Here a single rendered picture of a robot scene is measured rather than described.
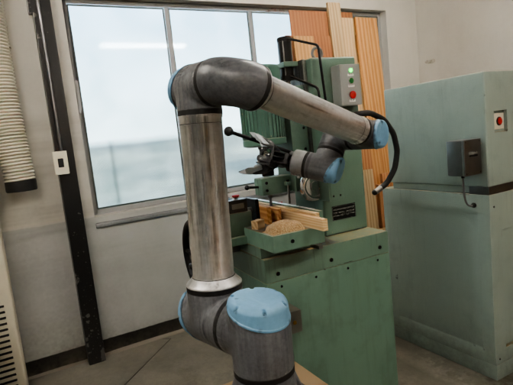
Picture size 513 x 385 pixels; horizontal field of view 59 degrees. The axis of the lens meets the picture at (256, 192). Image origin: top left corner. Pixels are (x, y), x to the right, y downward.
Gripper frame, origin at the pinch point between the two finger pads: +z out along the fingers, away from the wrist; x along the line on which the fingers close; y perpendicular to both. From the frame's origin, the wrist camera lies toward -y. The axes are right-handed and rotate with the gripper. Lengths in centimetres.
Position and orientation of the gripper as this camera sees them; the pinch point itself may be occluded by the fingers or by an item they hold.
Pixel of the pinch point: (244, 152)
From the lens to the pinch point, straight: 165.9
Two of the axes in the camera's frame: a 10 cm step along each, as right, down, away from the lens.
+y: -3.7, -1.5, -9.2
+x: -2.6, 9.6, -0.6
